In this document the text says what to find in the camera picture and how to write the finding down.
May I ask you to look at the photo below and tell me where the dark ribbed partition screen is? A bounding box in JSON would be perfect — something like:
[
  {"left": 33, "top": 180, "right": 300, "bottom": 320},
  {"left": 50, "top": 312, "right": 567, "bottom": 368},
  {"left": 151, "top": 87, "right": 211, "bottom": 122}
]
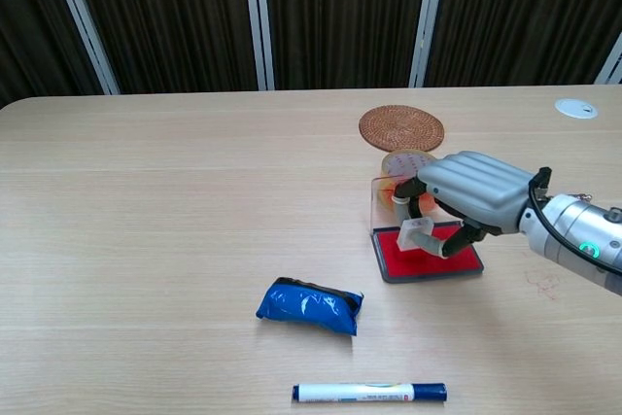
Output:
[{"left": 0, "top": 0, "right": 622, "bottom": 110}]

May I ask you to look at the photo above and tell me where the round woven rattan coaster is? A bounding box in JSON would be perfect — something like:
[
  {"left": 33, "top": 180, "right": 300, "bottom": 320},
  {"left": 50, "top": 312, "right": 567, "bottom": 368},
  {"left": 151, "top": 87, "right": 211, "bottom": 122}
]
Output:
[{"left": 358, "top": 104, "right": 446, "bottom": 153}]

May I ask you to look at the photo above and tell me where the blue glossy pouch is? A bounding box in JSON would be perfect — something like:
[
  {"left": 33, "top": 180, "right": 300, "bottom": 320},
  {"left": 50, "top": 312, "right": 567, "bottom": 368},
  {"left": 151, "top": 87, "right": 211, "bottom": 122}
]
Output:
[{"left": 255, "top": 276, "right": 365, "bottom": 337}]

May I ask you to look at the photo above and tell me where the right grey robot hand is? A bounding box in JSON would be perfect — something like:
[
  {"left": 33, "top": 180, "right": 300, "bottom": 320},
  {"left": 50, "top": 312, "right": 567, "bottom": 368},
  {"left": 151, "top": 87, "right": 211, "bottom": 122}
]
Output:
[{"left": 392, "top": 151, "right": 536, "bottom": 259}]

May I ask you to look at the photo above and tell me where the white round cable grommet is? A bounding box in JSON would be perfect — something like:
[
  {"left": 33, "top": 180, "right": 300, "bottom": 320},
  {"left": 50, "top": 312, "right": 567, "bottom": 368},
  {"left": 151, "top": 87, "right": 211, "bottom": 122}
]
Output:
[{"left": 554, "top": 98, "right": 600, "bottom": 120}]

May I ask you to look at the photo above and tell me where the red ink pad with lid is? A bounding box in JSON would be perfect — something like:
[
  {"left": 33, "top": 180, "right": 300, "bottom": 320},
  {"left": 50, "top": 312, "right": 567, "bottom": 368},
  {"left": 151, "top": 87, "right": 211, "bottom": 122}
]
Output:
[{"left": 369, "top": 174, "right": 485, "bottom": 284}]

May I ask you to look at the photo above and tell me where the white and blue marker pen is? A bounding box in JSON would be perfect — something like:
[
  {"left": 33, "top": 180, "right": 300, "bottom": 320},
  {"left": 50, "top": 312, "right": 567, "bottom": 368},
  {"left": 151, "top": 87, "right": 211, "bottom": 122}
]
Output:
[{"left": 292, "top": 382, "right": 449, "bottom": 404}]

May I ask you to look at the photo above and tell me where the white and red stamp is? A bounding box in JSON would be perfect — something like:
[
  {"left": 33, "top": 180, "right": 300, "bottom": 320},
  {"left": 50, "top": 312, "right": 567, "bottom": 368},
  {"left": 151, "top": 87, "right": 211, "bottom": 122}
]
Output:
[{"left": 396, "top": 218, "right": 434, "bottom": 255}]

